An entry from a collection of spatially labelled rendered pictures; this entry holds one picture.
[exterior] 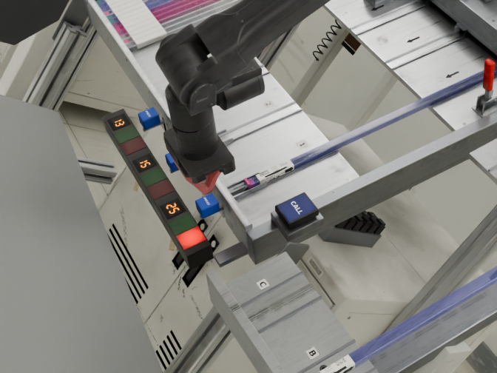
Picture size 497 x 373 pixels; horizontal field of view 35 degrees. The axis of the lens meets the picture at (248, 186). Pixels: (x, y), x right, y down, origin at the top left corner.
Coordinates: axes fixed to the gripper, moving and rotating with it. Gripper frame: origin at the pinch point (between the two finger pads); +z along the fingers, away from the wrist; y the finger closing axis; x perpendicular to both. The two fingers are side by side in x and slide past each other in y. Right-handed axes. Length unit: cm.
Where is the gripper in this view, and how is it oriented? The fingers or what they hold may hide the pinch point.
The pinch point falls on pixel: (206, 188)
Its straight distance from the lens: 115.0
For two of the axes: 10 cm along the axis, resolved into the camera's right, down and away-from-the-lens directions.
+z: 0.9, 6.5, 7.6
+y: -4.7, -6.5, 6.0
